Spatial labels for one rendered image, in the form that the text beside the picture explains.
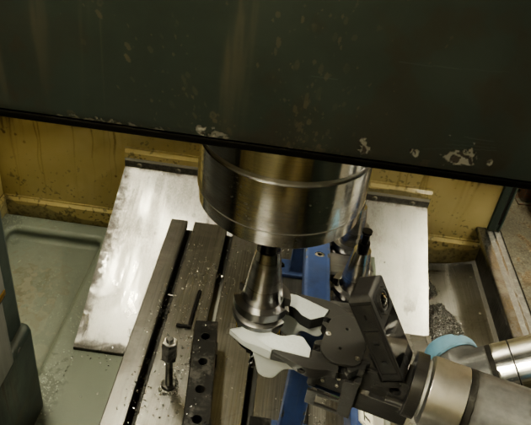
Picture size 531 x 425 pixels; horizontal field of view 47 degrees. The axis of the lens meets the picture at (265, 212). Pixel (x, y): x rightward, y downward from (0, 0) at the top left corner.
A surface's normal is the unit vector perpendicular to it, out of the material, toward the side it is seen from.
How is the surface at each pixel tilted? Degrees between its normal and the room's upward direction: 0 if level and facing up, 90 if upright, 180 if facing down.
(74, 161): 90
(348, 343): 1
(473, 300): 17
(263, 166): 90
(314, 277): 0
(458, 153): 90
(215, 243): 0
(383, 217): 24
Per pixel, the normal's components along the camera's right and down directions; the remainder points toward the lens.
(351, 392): -0.35, 0.53
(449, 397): -0.15, -0.20
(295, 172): 0.00, 0.59
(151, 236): 0.06, -0.49
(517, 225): 0.11, -0.80
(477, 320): -0.19, -0.80
